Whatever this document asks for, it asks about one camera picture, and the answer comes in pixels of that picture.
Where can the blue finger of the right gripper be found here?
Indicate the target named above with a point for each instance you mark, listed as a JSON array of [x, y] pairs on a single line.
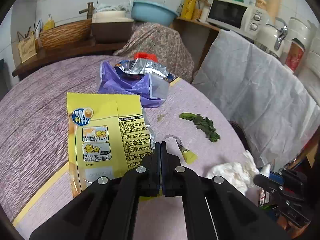
[[266, 171]]

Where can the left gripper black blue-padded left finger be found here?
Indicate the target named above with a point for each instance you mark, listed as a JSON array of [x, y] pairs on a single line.
[[107, 209]]

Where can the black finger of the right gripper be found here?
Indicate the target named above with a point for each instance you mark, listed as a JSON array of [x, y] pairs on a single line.
[[266, 183]]

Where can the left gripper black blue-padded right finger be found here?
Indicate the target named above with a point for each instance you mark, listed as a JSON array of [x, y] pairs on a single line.
[[213, 208]]

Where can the white tissue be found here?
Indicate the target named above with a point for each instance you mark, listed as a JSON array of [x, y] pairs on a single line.
[[239, 175]]

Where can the yellow snack bag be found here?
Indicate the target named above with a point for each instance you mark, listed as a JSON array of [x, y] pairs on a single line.
[[107, 136]]

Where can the black trash bin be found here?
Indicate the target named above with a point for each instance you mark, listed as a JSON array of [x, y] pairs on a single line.
[[240, 133]]

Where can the torn yellow wrapper piece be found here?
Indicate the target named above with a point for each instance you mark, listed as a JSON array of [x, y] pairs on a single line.
[[188, 156]]

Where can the green vegetable scraps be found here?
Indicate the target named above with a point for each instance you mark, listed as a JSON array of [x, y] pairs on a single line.
[[204, 124]]

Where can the purple striped tablecloth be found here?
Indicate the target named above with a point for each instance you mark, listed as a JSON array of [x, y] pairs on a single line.
[[35, 182]]

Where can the white cloth cover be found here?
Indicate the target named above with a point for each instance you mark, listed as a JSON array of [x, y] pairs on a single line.
[[253, 89]]

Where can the red paper cup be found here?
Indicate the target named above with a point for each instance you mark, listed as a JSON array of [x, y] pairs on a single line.
[[295, 54]]

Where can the purple foil snack bag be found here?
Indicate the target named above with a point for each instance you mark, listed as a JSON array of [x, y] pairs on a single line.
[[145, 78]]

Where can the white electric kettle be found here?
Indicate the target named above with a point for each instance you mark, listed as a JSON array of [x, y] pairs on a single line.
[[270, 39]]

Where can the stacked white paper bowls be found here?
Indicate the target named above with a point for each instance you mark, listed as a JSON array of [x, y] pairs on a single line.
[[308, 69]]

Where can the red plastic item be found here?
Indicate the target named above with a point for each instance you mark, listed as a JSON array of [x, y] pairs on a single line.
[[147, 56]]

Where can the white microwave oven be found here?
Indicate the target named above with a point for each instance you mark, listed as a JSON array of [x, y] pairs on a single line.
[[243, 19]]

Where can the dark wooden counter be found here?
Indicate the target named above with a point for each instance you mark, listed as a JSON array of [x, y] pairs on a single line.
[[77, 49]]

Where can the floral brown cloth cover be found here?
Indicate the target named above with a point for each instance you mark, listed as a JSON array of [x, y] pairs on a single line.
[[165, 43]]

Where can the yellow cylindrical package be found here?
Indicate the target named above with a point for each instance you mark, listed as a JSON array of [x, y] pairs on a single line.
[[187, 10]]

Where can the woven brown sink bowl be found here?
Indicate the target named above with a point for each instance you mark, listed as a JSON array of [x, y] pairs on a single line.
[[65, 34]]

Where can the beige chopstick holder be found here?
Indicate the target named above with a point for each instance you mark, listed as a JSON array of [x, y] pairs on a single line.
[[27, 48]]

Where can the brown white pot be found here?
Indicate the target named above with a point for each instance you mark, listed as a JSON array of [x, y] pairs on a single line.
[[111, 26]]

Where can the yellow soap dispenser bottle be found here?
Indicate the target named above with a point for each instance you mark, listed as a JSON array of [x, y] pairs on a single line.
[[50, 24]]

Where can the brass faucet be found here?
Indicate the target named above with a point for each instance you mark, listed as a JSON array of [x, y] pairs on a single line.
[[89, 10]]

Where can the light blue plastic basin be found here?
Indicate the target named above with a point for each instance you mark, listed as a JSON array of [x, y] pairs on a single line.
[[146, 11]]

